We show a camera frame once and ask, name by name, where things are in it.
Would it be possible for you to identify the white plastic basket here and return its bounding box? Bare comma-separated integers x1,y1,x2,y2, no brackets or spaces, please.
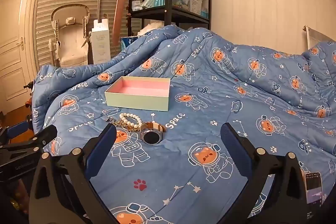
187,0,202,15

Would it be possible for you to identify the blue astronaut print blanket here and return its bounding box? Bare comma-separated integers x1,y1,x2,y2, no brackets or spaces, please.
31,25,336,224

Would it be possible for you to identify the white high chair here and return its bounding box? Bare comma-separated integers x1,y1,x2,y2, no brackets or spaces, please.
48,4,91,67

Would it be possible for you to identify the white panel door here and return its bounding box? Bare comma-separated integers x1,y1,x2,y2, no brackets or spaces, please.
0,0,37,114

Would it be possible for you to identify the white carton box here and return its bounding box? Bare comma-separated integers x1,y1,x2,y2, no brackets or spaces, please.
87,18,112,65

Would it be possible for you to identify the black tripod stand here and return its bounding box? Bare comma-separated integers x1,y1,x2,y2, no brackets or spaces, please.
24,81,36,109

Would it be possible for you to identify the white cloth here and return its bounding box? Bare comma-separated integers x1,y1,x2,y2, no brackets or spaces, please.
138,22,164,37

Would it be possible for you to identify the beige bed headboard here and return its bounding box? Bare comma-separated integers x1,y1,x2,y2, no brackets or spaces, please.
303,25,328,48

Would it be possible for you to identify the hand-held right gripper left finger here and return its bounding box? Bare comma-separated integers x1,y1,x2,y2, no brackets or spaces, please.
28,123,117,224

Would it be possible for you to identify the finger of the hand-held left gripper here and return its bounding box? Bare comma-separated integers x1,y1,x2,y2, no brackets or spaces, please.
0,124,58,159
0,120,29,146

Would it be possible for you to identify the white pearl bracelet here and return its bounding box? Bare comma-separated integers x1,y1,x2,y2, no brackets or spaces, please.
119,112,142,131

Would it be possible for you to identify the black smartphone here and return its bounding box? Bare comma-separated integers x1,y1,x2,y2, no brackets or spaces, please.
304,172,323,207

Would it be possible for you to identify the gold charm keychain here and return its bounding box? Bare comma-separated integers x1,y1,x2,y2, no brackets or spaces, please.
104,116,141,132

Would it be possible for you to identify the mint box with pink lining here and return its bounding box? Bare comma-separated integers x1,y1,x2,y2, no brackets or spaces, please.
104,76,172,112

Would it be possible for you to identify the round black face wristwatch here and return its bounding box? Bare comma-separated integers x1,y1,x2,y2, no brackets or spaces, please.
140,121,167,145

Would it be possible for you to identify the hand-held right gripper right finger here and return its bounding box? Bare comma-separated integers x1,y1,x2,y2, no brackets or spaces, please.
220,122,309,224

